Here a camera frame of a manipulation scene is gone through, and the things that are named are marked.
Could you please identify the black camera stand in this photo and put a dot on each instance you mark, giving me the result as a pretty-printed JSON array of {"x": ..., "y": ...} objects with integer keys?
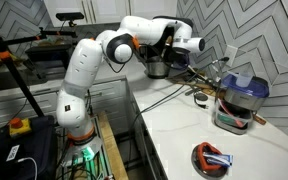
[{"x": 14, "y": 71}]

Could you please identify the white cabinet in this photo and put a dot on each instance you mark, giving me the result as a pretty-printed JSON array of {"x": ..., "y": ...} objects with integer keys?
[
  {"x": 4, "y": 106},
  {"x": 110, "y": 10}
]

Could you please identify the white wall outlet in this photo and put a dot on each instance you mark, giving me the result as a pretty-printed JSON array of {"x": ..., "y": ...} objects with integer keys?
[{"x": 231, "y": 55}]

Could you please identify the yellow emergency stop box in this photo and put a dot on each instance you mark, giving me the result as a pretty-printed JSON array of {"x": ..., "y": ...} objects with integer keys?
[{"x": 19, "y": 128}]

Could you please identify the silver utensil holder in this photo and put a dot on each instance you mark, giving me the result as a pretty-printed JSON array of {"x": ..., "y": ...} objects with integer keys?
[{"x": 157, "y": 70}]

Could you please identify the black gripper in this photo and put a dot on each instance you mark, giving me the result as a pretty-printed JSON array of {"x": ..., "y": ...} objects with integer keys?
[{"x": 180, "y": 60}]

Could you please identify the orange clamp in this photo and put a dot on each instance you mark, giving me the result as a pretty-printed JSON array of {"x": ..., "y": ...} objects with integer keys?
[{"x": 2, "y": 55}]

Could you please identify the black equipment case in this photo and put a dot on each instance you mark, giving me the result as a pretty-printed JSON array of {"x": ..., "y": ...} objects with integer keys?
[{"x": 34, "y": 146}]

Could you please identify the black countertop appliance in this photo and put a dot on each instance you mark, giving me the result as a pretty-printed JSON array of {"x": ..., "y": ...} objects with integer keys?
[{"x": 47, "y": 58}]

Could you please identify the wooden plank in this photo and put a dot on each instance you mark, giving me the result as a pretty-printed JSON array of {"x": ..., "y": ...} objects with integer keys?
[{"x": 114, "y": 150}]

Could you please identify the round silver dish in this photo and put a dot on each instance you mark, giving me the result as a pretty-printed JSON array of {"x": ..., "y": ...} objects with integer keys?
[{"x": 210, "y": 174}]

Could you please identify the wooden slotted spoon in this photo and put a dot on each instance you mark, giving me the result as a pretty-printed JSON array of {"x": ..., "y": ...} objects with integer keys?
[{"x": 168, "y": 41}]

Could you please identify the black coffee maker blue lid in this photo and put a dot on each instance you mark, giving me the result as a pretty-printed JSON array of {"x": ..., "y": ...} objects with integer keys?
[{"x": 244, "y": 96}]

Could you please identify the white lower cabinet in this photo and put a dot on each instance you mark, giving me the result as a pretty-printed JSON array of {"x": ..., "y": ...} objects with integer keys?
[{"x": 4, "y": 106}]

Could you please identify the orange heart-shaped holder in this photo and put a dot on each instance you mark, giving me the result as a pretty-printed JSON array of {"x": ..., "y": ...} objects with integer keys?
[{"x": 202, "y": 158}]

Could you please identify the metal robot mounting stand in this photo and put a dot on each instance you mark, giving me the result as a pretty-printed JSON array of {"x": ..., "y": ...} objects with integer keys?
[{"x": 84, "y": 156}]

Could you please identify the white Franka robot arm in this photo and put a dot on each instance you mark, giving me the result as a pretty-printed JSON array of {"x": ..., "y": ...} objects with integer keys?
[{"x": 84, "y": 66}]

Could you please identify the white upper cabinet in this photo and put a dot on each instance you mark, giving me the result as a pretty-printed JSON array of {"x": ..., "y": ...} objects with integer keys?
[{"x": 110, "y": 10}]

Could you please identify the black stereo camera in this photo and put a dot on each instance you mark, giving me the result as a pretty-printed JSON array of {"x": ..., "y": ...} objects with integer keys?
[{"x": 70, "y": 16}]

